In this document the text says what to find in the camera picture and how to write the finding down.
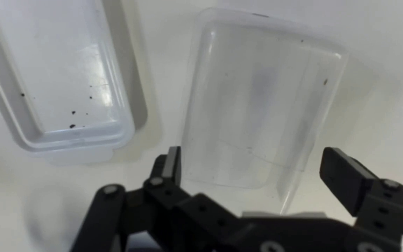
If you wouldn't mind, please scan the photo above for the white plastic lid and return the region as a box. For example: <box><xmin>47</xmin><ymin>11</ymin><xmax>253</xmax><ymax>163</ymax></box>
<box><xmin>0</xmin><ymin>0</ymin><xmax>149</xmax><ymax>165</ymax></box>

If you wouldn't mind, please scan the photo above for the clear plastic container bowl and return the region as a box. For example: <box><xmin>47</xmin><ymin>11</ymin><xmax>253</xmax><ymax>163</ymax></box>
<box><xmin>179</xmin><ymin>5</ymin><xmax>349</xmax><ymax>216</ymax></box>

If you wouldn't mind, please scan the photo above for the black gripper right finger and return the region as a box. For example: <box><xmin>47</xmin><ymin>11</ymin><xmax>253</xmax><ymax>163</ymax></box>
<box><xmin>318</xmin><ymin>146</ymin><xmax>381</xmax><ymax>216</ymax></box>

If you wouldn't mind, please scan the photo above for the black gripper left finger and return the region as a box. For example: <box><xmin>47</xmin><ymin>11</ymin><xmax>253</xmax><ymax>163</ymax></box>
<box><xmin>149</xmin><ymin>144</ymin><xmax>183</xmax><ymax>188</ymax></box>

